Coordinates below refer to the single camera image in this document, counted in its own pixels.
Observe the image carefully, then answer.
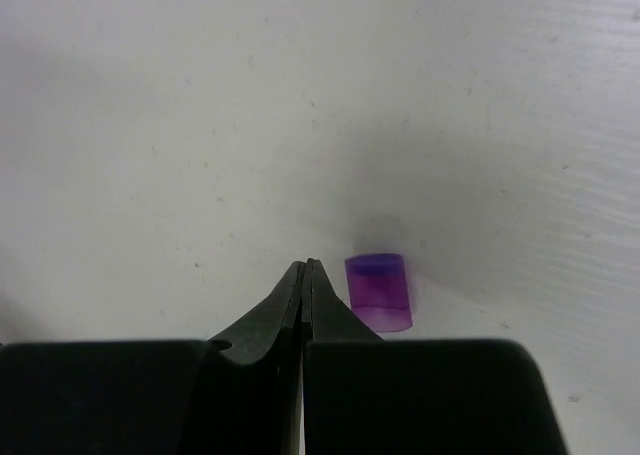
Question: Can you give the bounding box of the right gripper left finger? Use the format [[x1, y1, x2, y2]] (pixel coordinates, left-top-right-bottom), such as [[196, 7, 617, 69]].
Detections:
[[209, 261, 306, 454]]

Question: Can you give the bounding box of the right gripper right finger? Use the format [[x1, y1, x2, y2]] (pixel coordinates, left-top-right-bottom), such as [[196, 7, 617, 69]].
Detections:
[[302, 259, 382, 454]]

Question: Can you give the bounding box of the purple highlighter cap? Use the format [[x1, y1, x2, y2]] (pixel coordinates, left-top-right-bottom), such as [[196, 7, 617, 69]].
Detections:
[[344, 253, 413, 333]]

